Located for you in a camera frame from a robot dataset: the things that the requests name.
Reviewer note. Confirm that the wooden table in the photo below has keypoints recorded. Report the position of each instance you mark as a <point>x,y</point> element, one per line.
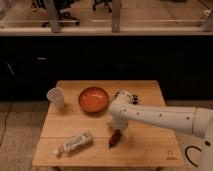
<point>143,146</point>

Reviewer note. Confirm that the white plastic bottle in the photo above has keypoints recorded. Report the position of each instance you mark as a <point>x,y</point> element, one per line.
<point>74,142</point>

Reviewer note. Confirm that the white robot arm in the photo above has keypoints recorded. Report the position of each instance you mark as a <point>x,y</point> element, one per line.
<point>190,120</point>

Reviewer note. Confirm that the black office chair base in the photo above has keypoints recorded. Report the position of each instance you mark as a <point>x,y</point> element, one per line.
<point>64,4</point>

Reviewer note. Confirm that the black rectangular box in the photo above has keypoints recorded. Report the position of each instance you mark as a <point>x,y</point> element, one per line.
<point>135,98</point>

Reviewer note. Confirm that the dark red pepper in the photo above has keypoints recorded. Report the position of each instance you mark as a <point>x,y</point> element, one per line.
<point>115,138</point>

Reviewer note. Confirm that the orange bowl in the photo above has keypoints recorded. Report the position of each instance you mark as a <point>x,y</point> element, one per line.
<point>93,99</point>

